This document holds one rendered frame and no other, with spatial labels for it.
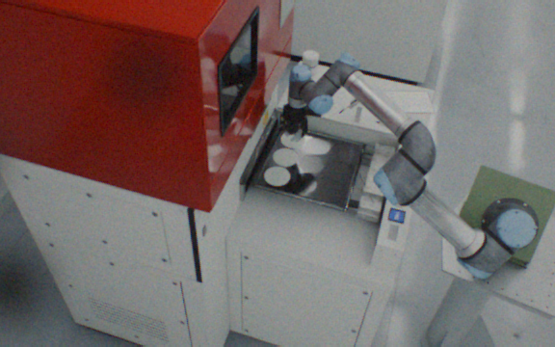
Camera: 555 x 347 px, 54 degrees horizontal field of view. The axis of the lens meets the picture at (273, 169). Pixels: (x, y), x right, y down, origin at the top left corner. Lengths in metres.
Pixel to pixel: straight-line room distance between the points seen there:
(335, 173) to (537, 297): 0.83
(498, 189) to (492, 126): 1.89
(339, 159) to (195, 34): 1.15
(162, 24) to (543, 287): 1.58
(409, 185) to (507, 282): 0.59
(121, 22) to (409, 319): 2.12
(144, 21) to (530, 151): 3.08
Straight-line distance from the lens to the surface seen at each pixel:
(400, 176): 1.71
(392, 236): 1.92
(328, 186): 2.09
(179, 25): 1.22
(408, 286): 2.97
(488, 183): 2.13
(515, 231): 1.91
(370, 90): 1.80
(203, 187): 1.50
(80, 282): 2.37
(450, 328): 2.62
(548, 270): 2.22
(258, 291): 2.25
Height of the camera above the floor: 2.47
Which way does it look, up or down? 47 degrees down
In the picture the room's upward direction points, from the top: 3 degrees clockwise
